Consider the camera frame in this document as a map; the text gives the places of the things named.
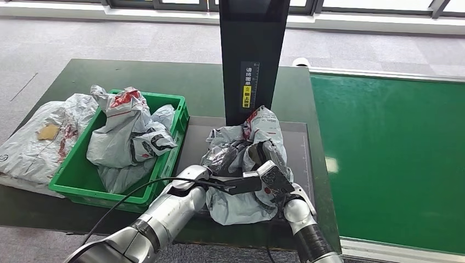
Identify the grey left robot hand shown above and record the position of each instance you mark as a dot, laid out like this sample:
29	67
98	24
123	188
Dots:
225	158

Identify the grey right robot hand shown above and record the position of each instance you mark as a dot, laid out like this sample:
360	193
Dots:
263	152

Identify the grey parcel with red marks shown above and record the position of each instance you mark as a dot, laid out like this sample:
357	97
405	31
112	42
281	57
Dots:
239	207

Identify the plain grey plastic parcel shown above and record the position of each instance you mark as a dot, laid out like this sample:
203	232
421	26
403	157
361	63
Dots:
123	178

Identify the grey parcel with black lettering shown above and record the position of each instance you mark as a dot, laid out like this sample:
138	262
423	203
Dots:
120	141

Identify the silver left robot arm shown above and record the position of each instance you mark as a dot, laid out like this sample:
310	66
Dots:
156	221

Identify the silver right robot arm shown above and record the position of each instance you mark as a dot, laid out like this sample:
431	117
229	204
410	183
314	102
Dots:
308	232

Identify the white conveyor roller end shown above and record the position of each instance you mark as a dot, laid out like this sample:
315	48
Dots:
301	62

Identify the black inbound scanner machine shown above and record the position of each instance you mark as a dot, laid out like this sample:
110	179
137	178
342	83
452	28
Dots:
250	43

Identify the grey parcel with brown patch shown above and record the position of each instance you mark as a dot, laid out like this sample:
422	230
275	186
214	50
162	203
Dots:
25	156

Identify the dark green table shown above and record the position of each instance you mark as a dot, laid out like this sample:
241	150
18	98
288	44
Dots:
145	80

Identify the green plastic crate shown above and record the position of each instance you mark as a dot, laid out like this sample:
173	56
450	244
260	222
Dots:
80	174

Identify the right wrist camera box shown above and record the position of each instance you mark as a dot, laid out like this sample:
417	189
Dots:
276	178

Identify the silver conveyor frame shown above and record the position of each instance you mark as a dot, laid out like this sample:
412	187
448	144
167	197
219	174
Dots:
381	74

